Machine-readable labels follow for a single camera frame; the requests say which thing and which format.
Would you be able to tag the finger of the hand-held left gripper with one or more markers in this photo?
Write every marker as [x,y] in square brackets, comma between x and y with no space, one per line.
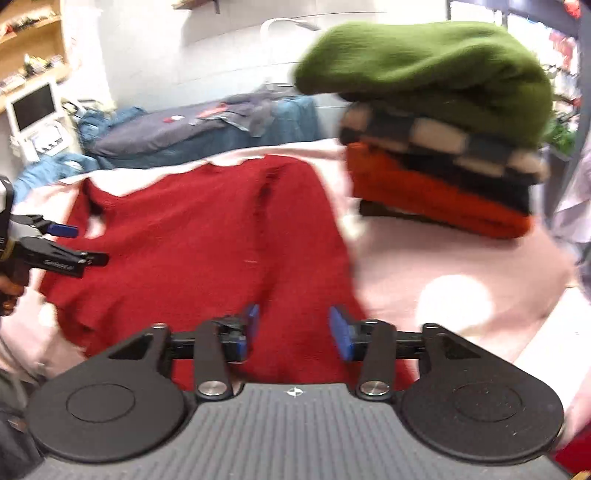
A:
[55,261]
[62,229]

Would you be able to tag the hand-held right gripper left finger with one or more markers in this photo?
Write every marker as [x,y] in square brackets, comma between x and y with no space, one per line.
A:
[251,323]

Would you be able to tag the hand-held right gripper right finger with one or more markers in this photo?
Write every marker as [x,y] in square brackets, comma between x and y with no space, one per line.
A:
[339,332]

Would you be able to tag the red knit sweater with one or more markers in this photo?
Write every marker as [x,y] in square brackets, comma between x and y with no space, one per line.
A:
[207,230]

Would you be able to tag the blue clothes pile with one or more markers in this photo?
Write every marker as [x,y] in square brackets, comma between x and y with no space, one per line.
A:
[184,138]

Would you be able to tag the person's left hand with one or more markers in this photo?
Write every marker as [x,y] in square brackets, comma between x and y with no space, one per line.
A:
[8,290]

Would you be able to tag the pink deer-printed blanket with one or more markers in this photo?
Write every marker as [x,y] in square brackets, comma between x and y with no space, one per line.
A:
[438,277]

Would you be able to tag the white screen machine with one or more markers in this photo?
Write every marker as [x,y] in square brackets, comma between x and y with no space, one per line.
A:
[37,115]

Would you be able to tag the brown garment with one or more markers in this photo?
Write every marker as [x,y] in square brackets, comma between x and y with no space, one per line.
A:
[383,210]

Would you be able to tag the small red and white item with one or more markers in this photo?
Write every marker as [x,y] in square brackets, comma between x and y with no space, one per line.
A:
[173,118]

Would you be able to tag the orange knit sweater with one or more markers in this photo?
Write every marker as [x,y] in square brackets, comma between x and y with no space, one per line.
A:
[425,198]

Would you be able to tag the red cloth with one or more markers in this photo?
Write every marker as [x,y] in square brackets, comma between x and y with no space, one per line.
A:
[210,111]

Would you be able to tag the wooden bookshelf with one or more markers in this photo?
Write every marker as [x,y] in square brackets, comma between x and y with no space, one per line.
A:
[27,41]

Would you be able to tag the grey towel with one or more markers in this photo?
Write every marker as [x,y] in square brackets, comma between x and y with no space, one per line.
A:
[244,110]

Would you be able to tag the checkered knit garment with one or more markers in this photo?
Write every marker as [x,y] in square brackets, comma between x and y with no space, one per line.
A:
[438,134]

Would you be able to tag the green knit garment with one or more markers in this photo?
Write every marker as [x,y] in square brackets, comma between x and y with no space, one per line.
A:
[429,64]

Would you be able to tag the green potted plant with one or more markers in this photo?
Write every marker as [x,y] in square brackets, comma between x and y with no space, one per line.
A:
[561,136]

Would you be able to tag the wooden wall shelf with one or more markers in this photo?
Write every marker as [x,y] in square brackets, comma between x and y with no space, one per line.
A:
[198,3]

